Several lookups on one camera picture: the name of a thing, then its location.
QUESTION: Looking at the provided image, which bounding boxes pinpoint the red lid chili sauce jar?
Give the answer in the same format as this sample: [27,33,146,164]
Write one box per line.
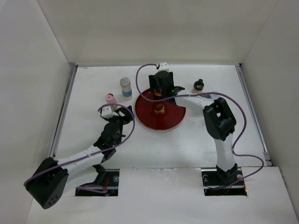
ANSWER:
[153,90,165,114]

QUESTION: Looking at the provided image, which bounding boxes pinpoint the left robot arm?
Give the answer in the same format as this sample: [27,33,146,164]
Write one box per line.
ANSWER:
[23,104,135,210]

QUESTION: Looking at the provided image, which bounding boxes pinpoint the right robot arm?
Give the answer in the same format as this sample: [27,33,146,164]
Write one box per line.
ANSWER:
[149,70,238,187]

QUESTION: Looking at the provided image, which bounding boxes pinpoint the pink lid spice bottle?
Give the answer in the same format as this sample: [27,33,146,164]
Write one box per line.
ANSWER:
[105,93,117,105]

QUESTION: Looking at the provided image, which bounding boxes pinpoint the red round tray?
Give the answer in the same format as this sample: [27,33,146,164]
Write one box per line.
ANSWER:
[135,96,186,130]

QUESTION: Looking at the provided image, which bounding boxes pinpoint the silver lid blue label bottle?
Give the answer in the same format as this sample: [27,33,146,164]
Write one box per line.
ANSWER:
[120,77,132,101]

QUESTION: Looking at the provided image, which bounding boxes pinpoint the black knob white grinder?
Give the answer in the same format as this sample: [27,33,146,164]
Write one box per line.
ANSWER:
[192,79,204,94]

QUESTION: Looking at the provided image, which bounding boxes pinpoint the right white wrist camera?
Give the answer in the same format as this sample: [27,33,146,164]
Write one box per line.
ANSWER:
[156,62,169,72]

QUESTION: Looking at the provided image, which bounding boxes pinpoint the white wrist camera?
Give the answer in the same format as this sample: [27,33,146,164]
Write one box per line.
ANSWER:
[156,62,169,72]
[100,106,118,119]

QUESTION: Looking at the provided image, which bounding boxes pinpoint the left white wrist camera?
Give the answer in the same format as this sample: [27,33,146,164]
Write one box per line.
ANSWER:
[100,106,118,119]

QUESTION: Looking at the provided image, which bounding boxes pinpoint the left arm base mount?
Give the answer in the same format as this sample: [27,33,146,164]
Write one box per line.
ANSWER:
[75,164,120,197]

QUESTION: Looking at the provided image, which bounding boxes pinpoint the left metal frame rail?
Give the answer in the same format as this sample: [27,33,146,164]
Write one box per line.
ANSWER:
[49,63,78,157]

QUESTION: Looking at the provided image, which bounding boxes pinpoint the metal frame rail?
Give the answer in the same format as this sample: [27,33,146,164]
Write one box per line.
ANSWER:
[235,64,273,167]
[49,63,78,157]

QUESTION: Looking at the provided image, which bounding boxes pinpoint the right metal frame rail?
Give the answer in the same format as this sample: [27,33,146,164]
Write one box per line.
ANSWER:
[235,64,273,167]

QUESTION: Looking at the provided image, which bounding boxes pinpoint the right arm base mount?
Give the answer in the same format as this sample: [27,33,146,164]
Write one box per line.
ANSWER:
[201,168,247,196]

